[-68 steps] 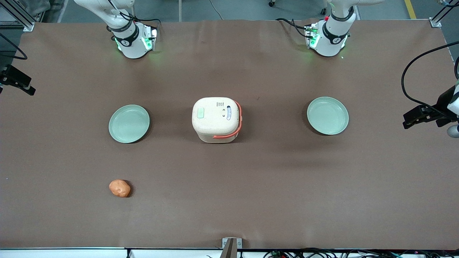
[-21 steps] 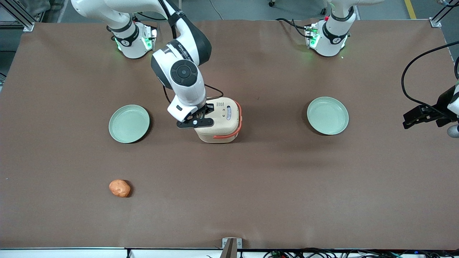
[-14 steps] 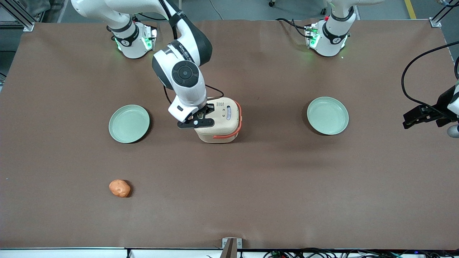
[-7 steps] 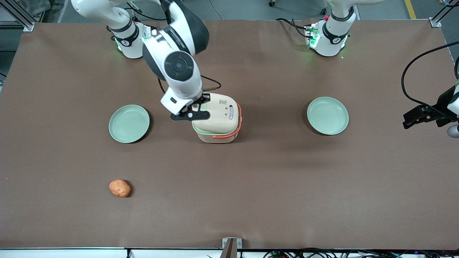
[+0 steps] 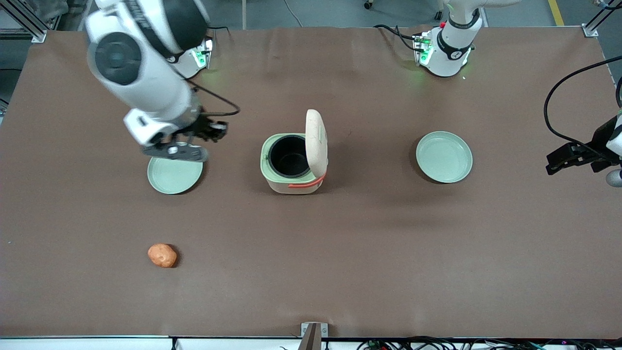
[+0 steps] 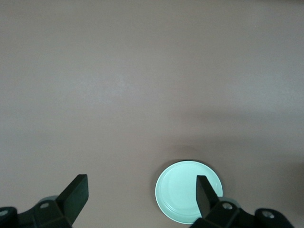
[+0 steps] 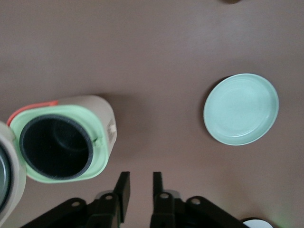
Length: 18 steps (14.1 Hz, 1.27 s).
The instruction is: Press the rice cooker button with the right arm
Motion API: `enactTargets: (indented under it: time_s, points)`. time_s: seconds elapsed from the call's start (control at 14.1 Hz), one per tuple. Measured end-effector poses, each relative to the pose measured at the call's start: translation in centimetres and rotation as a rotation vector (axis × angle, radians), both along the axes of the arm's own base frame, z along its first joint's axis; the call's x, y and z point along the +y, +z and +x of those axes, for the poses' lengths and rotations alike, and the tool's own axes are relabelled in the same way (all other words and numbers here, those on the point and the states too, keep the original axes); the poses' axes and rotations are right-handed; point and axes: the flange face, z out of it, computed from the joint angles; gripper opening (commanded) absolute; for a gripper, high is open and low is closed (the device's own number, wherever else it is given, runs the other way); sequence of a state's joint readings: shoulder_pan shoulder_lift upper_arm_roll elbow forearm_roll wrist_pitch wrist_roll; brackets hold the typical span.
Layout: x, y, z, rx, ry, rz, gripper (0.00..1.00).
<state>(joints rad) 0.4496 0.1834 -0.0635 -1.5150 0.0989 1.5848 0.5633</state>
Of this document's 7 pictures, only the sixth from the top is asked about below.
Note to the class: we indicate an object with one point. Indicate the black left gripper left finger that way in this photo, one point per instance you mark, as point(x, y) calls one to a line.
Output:
point(73, 199)

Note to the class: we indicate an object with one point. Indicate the pale green round plate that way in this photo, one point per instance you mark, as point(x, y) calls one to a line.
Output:
point(178, 192)

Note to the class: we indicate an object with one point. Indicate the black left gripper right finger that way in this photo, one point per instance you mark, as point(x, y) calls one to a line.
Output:
point(205, 199)

